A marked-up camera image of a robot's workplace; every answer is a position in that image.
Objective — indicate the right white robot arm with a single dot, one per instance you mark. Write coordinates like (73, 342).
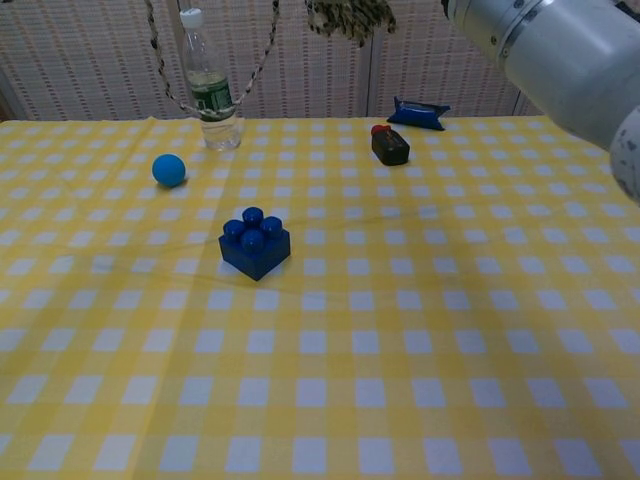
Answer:
(565, 60)

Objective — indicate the blue four-stud building block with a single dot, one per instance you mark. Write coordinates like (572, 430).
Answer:
(255, 255)

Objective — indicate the yellow white checkered tablecloth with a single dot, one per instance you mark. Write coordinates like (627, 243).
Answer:
(350, 350)

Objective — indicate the small black red-capped bottle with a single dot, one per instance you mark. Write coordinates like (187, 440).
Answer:
(392, 150)

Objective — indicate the clear green-label water bottle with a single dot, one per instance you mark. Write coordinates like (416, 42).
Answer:
(215, 132)

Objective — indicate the blue snack packet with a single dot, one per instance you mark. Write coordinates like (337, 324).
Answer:
(417, 116)

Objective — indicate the blue rubber ball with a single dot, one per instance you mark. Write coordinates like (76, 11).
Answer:
(169, 170)

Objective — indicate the woven bamboo folding screen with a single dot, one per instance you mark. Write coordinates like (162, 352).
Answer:
(75, 60)

